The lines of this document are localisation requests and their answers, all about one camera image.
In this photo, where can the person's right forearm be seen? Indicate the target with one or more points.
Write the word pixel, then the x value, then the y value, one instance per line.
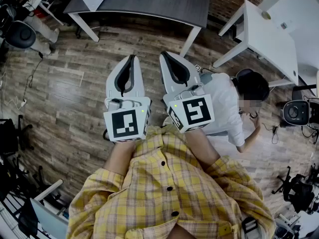
pixel 202 151

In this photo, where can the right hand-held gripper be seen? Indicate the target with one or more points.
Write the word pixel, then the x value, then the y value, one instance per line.
pixel 197 108

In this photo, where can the small grey object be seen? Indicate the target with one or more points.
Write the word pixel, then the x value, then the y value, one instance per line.
pixel 284 25

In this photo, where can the person's left forearm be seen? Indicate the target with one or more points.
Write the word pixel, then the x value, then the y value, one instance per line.
pixel 119 158

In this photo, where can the black chair base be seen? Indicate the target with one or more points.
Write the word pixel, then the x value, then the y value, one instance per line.
pixel 296 190

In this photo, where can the white desk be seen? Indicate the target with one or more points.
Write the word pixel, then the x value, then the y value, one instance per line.
pixel 299 6

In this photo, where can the black office chair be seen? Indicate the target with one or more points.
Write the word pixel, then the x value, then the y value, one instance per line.
pixel 20 35

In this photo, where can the small yellowish cup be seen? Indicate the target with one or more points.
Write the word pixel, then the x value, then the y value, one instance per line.
pixel 266 15

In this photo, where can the black round device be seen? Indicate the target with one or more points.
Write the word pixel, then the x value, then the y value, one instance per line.
pixel 296 112

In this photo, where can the grey machine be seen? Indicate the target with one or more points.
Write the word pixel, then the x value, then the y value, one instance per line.
pixel 286 228

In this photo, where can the dark grey table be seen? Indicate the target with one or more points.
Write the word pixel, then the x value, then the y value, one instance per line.
pixel 154 1

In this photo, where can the yellow plaid shirt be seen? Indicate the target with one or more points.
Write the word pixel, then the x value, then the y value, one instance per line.
pixel 169 198

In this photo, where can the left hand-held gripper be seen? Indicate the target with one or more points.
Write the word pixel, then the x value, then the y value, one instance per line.
pixel 124 123

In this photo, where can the white power adapter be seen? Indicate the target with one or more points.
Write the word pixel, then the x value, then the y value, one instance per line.
pixel 23 103

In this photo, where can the black folded chair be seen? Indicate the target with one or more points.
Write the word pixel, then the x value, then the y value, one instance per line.
pixel 11 136

